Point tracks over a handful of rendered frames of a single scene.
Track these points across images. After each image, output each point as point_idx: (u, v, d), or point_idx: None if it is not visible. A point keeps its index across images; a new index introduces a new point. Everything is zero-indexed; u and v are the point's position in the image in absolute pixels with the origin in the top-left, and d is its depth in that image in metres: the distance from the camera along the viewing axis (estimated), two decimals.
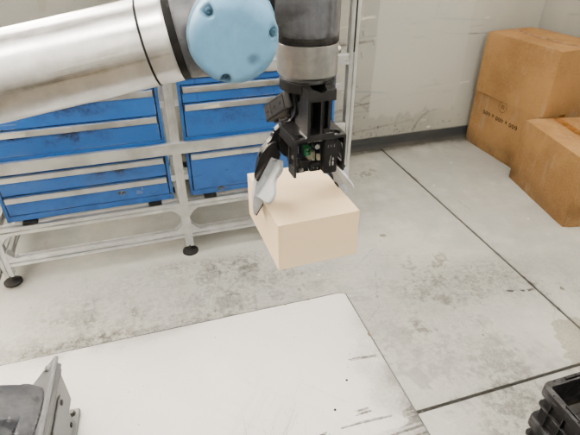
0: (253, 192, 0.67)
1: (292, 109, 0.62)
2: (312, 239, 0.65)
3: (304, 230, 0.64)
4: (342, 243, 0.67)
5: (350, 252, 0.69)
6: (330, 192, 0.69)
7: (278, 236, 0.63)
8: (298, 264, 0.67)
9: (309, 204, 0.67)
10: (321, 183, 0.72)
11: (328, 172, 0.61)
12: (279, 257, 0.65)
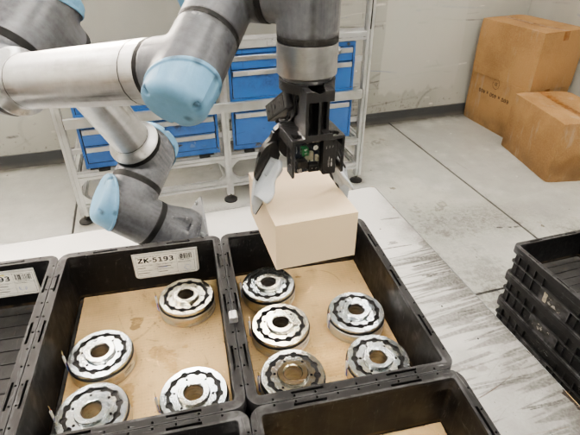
0: (252, 192, 0.67)
1: (292, 109, 0.62)
2: (310, 240, 0.65)
3: (301, 230, 0.64)
4: (340, 244, 0.67)
5: (349, 254, 0.69)
6: (330, 192, 0.69)
7: (275, 236, 0.63)
8: (295, 264, 0.67)
9: (308, 204, 0.67)
10: (322, 183, 0.72)
11: (326, 173, 0.61)
12: (276, 257, 0.65)
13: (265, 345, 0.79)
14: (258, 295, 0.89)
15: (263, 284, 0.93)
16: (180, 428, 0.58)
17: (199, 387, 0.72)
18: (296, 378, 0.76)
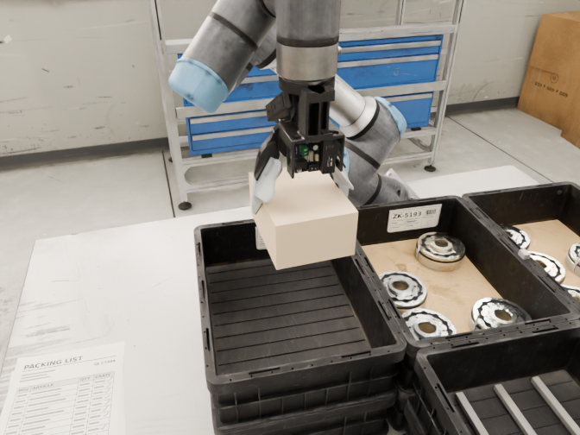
0: (252, 192, 0.67)
1: (292, 109, 0.62)
2: (310, 240, 0.65)
3: (301, 230, 0.64)
4: (340, 244, 0.67)
5: (349, 254, 0.69)
6: (330, 192, 0.69)
7: (275, 236, 0.63)
8: (295, 264, 0.67)
9: (308, 204, 0.67)
10: (322, 183, 0.72)
11: (326, 173, 0.61)
12: (276, 257, 0.65)
13: None
14: None
15: None
16: (544, 331, 0.72)
17: (502, 312, 0.85)
18: None
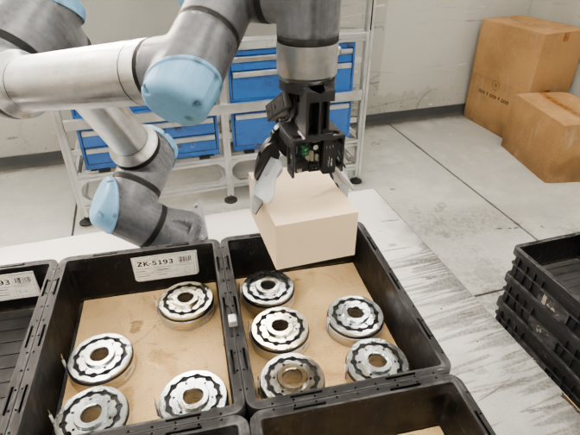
0: (252, 192, 0.67)
1: (292, 109, 0.62)
2: (310, 240, 0.65)
3: (301, 230, 0.64)
4: (340, 244, 0.67)
5: (349, 254, 0.69)
6: (330, 192, 0.69)
7: (275, 236, 0.63)
8: (295, 264, 0.67)
9: (308, 204, 0.67)
10: (322, 183, 0.72)
11: (326, 173, 0.61)
12: (276, 257, 0.65)
13: (264, 349, 0.79)
14: (257, 299, 0.89)
15: (262, 287, 0.93)
16: (179, 432, 0.58)
17: (198, 390, 0.72)
18: (295, 381, 0.76)
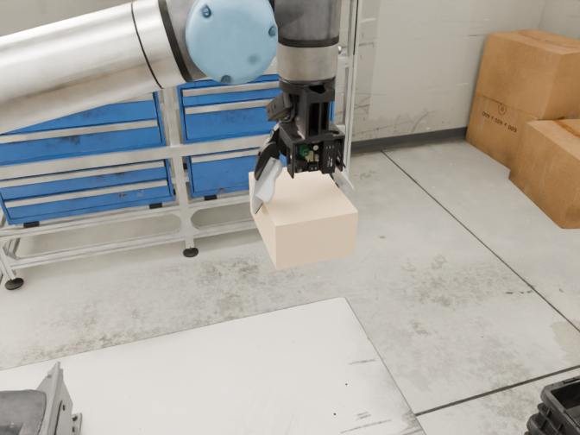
0: (252, 192, 0.67)
1: (292, 109, 0.62)
2: (310, 240, 0.65)
3: (301, 230, 0.64)
4: (340, 244, 0.67)
5: (349, 254, 0.69)
6: (330, 192, 0.69)
7: (275, 236, 0.63)
8: (295, 264, 0.67)
9: (308, 204, 0.67)
10: (322, 183, 0.72)
11: (326, 173, 0.61)
12: (276, 257, 0.65)
13: None
14: None
15: None
16: None
17: None
18: None
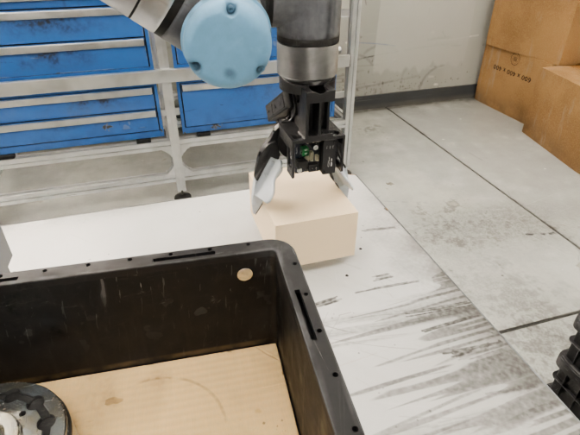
0: (252, 192, 0.67)
1: (292, 109, 0.62)
2: (310, 240, 0.65)
3: (301, 230, 0.64)
4: (340, 244, 0.67)
5: (349, 254, 0.69)
6: (330, 192, 0.69)
7: (275, 236, 0.63)
8: None
9: (308, 204, 0.67)
10: (322, 183, 0.72)
11: (326, 173, 0.61)
12: None
13: None
14: None
15: None
16: None
17: None
18: None
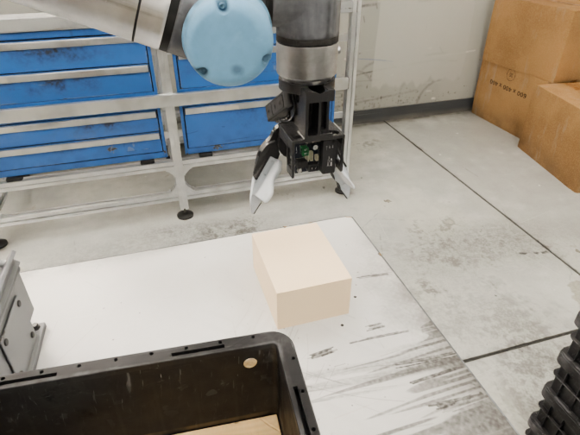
0: (251, 191, 0.67)
1: (292, 109, 0.62)
2: (308, 303, 0.72)
3: (300, 296, 0.70)
4: (336, 305, 0.74)
5: (343, 312, 0.75)
6: (327, 256, 0.76)
7: (277, 302, 0.69)
8: (294, 324, 0.73)
9: (306, 268, 0.73)
10: (319, 245, 0.78)
11: (326, 173, 0.61)
12: (277, 318, 0.71)
13: None
14: None
15: None
16: None
17: None
18: None
